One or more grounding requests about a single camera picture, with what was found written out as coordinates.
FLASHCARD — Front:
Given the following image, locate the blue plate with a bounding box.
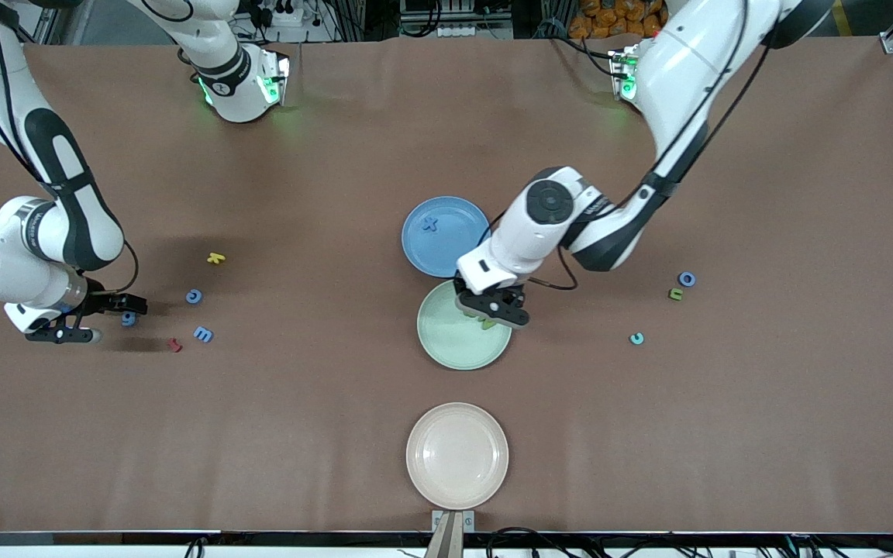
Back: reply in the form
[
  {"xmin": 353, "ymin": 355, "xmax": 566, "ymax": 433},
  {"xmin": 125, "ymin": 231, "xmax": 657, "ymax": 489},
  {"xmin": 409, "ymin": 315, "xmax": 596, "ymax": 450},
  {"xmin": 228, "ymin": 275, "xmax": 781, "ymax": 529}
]
[{"xmin": 401, "ymin": 195, "xmax": 492, "ymax": 279}]

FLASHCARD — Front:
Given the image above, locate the green plate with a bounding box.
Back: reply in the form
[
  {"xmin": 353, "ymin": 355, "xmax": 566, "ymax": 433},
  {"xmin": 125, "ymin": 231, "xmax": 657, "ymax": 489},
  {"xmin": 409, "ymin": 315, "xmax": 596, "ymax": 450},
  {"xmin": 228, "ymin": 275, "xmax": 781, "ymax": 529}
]
[{"xmin": 416, "ymin": 277, "xmax": 514, "ymax": 371}]

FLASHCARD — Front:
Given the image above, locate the beige plate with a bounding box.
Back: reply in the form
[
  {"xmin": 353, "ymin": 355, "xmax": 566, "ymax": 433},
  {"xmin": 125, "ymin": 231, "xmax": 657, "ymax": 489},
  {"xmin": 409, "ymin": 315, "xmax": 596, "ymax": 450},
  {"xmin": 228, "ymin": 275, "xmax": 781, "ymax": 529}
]
[{"xmin": 405, "ymin": 401, "xmax": 510, "ymax": 512}]

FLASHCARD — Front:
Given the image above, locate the brown table cover sheet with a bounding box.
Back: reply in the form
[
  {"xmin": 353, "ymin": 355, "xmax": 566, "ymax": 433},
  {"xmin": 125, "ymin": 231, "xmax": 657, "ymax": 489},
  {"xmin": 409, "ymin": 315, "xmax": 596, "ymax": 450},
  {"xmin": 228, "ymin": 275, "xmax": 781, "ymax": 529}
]
[{"xmin": 0, "ymin": 35, "xmax": 893, "ymax": 536}]

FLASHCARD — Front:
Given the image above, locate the bag of orange objects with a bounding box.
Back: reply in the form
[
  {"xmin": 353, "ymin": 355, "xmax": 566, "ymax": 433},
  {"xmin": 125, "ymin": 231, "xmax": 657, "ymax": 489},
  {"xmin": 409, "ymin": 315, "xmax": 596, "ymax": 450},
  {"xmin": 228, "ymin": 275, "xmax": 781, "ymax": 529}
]
[{"xmin": 568, "ymin": 0, "xmax": 664, "ymax": 40}]

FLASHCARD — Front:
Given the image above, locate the white power strip with plugs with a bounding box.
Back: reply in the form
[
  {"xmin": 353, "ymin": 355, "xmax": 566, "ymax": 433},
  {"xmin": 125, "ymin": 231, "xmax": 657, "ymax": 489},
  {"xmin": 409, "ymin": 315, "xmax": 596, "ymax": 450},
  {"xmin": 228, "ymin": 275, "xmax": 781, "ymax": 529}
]
[{"xmin": 249, "ymin": 0, "xmax": 308, "ymax": 30}]

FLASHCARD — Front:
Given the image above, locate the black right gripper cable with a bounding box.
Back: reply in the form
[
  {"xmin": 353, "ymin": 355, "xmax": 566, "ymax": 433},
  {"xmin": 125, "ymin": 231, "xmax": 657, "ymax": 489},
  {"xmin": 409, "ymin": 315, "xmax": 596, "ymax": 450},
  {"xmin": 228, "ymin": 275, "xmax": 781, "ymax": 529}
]
[{"xmin": 109, "ymin": 239, "xmax": 141, "ymax": 295}]

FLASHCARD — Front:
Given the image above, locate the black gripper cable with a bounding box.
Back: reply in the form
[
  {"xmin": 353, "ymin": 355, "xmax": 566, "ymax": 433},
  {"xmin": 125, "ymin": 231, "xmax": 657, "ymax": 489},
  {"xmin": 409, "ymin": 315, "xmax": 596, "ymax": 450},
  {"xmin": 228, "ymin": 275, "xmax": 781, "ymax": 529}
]
[
  {"xmin": 109, "ymin": 239, "xmax": 141, "ymax": 295},
  {"xmin": 485, "ymin": 209, "xmax": 579, "ymax": 292}
]

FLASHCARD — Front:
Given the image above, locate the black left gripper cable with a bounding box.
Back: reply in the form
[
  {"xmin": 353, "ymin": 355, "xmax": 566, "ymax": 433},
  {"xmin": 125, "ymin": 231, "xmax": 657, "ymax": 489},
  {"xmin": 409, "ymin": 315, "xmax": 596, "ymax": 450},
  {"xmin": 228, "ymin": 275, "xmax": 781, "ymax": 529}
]
[{"xmin": 485, "ymin": 209, "xmax": 579, "ymax": 292}]

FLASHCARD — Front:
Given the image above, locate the metal mount bracket plate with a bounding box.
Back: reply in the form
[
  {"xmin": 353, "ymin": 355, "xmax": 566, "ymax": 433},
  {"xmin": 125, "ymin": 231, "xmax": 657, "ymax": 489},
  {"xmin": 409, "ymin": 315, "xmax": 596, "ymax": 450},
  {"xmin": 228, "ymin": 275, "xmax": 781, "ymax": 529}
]
[{"xmin": 431, "ymin": 509, "xmax": 476, "ymax": 534}]

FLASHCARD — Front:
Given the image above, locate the beige mount post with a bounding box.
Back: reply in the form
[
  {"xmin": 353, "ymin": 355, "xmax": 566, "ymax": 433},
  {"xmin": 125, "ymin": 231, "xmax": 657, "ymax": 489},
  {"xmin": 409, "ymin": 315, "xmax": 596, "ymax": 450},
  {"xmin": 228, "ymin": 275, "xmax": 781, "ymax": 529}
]
[{"xmin": 424, "ymin": 513, "xmax": 465, "ymax": 558}]

